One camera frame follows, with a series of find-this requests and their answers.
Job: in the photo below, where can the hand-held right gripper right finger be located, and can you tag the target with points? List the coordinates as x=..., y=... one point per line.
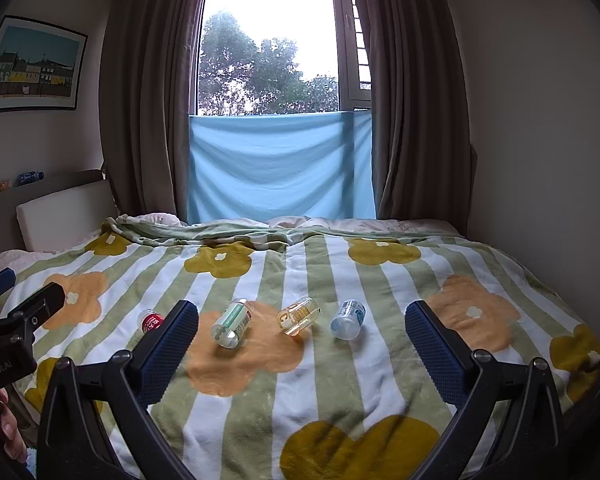
x=430, y=345

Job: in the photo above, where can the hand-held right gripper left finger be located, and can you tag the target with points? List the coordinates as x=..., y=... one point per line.
x=172, y=342

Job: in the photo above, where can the clear cup yellow label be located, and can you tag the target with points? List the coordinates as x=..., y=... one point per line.
x=298, y=316

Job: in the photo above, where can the clear cup red label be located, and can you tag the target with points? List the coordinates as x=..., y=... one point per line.
x=150, y=321

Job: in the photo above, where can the clear cup green label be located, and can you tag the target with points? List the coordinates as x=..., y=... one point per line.
x=231, y=327

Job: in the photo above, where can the clear cup blue label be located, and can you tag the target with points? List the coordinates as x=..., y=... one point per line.
x=348, y=319

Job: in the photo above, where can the person's left hand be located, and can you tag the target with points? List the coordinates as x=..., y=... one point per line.
x=10, y=425

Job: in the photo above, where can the white headboard cushion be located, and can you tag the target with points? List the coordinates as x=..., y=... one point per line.
x=60, y=215

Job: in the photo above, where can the small orange figure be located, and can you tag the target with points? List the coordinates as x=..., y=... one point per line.
x=2, y=186

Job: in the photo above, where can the striped flower blanket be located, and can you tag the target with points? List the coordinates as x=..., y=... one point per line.
x=330, y=380

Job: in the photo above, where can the blue bottle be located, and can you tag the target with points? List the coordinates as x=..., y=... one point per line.
x=30, y=177

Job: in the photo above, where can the light blue cloth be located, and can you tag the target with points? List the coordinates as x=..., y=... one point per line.
x=280, y=165

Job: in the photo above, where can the framed town picture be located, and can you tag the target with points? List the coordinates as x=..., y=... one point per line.
x=30, y=65

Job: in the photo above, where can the brown curtain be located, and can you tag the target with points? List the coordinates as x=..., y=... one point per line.
x=145, y=110
x=420, y=110

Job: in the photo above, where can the window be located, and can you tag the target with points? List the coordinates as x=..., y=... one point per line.
x=270, y=35

